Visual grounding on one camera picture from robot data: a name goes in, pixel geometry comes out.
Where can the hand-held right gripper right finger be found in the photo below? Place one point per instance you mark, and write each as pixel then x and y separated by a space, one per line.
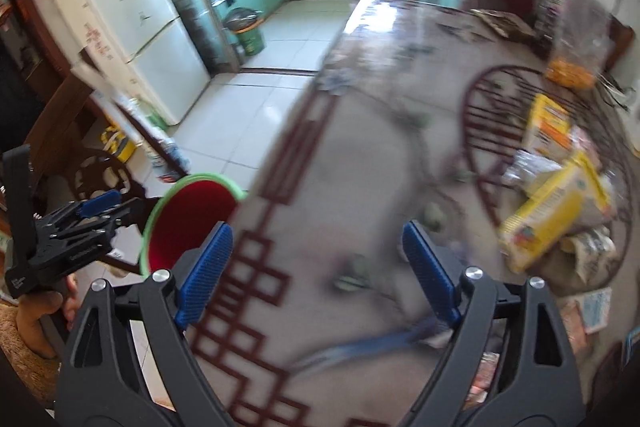
pixel 430 277

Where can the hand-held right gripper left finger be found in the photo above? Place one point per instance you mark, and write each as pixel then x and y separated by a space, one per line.
pixel 207 272

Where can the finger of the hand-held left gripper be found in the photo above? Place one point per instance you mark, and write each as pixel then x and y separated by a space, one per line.
pixel 100 202
pixel 132 212

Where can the red bin with green rim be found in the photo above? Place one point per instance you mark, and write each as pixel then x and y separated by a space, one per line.
pixel 195 217

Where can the silver packet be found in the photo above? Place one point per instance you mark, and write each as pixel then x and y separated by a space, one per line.
pixel 530 168

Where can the person's left forearm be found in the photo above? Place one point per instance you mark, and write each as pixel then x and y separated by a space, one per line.
pixel 22 372

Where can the person's left hand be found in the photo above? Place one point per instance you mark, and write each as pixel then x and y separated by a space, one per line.
pixel 42 319

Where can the carved dark wooden chair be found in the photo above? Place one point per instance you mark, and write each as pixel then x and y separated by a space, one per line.
pixel 100 179

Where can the yellow container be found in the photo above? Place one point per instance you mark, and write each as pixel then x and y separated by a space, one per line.
pixel 118 143

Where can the green white plastic jug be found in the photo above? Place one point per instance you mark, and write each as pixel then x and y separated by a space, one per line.
pixel 151 117

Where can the large yellow packet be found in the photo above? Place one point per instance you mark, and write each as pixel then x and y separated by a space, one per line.
pixel 550 207

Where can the grey patterned wrapper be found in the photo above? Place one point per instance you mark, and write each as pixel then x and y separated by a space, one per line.
pixel 590 252

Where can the light blue paper packet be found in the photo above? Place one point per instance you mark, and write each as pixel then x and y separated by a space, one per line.
pixel 594 308

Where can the white refrigerator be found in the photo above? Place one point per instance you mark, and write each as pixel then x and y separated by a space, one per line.
pixel 135 32

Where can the yellow juice carton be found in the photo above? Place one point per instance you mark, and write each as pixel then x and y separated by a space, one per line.
pixel 547 124

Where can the green bucket with metal lid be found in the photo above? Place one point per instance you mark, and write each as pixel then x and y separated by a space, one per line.
pixel 247 34

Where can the clear plastic bag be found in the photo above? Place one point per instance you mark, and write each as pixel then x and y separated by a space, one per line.
pixel 580 32

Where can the plastic bottle with purple label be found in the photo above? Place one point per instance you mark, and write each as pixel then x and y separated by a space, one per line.
pixel 547 7

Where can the plain wooden chair back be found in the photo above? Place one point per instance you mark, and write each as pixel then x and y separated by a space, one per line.
pixel 621 44

